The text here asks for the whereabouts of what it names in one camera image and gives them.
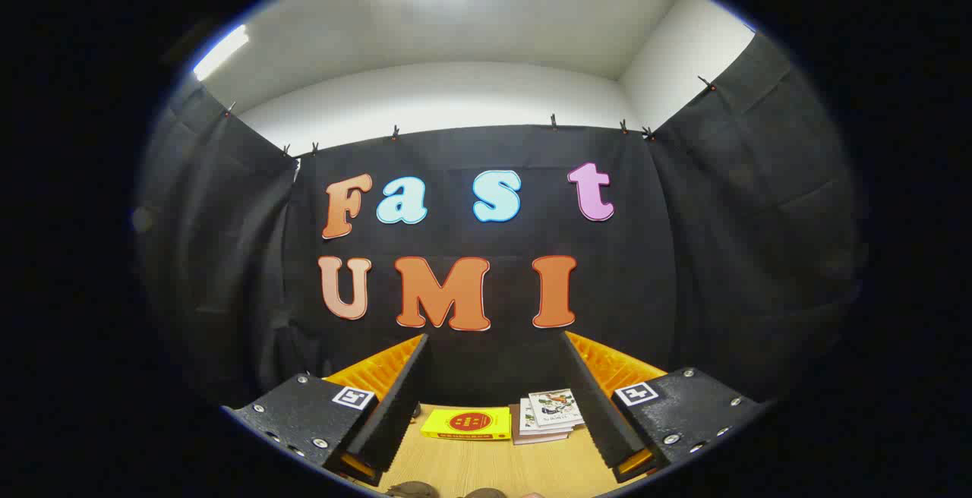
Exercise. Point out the brown fuzzy shoe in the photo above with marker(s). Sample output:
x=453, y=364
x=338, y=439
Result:
x=486, y=493
x=411, y=491

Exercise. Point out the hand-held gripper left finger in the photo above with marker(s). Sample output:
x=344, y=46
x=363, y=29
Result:
x=399, y=414

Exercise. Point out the yellow book with red circle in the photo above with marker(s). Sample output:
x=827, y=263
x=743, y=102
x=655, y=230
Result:
x=467, y=423

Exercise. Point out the row of black cloth clips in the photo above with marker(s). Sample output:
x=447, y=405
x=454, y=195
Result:
x=553, y=122

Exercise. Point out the white book with illustrated cover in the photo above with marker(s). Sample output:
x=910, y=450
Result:
x=554, y=407

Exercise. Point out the ceiling light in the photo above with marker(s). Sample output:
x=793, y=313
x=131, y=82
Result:
x=220, y=50

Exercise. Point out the black backdrop cloth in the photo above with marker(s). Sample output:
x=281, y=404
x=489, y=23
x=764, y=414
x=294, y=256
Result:
x=668, y=255

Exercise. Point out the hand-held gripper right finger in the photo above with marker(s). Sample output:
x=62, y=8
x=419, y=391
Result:
x=592, y=414

